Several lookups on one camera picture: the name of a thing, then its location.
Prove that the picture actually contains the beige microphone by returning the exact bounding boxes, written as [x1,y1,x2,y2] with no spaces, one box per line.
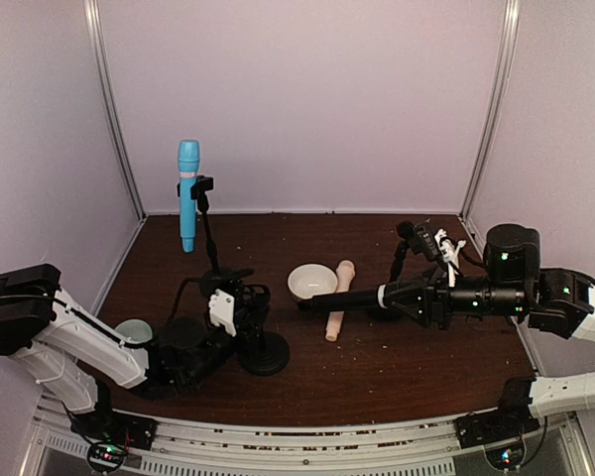
[324,260,355,343]

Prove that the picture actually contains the blue microphone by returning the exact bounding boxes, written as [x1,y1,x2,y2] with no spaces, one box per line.
[178,140,200,253]

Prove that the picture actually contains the black front microphone stand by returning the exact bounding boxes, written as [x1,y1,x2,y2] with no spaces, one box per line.
[176,175,243,301]

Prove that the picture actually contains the aluminium frame post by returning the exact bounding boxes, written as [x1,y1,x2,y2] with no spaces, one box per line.
[459,0,521,222]
[83,0,147,221]

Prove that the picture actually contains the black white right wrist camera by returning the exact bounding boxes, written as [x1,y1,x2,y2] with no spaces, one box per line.
[413,221,466,288]

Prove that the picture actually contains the metal front rail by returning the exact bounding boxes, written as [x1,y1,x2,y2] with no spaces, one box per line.
[15,407,595,475]

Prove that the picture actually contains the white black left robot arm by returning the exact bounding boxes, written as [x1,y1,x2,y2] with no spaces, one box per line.
[0,264,271,415]

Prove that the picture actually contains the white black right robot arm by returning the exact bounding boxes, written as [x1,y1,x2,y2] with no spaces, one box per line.
[376,223,595,419]

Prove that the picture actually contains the black microphone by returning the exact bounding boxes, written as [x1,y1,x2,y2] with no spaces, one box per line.
[297,284,386,312]

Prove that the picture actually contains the pale green ceramic bowl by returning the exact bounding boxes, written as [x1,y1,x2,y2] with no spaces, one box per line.
[115,319,154,344]

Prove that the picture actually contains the right aluminium frame post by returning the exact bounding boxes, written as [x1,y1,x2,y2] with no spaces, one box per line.
[459,0,521,222]

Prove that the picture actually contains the left aluminium frame post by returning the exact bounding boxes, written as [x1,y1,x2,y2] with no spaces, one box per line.
[83,0,147,221]

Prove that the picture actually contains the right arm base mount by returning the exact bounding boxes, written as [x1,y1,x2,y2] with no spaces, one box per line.
[454,403,540,474]

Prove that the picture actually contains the white ceramic bowl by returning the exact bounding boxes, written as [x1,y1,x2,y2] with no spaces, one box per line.
[287,264,338,302]

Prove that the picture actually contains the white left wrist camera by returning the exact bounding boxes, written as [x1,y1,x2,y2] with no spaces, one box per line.
[208,289,237,337]

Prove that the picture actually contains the black microphone stand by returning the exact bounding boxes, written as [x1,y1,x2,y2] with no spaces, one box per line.
[176,175,243,301]
[212,268,292,377]
[366,221,420,324]

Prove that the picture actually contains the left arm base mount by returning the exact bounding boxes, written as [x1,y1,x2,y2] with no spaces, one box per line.
[64,380,158,475]

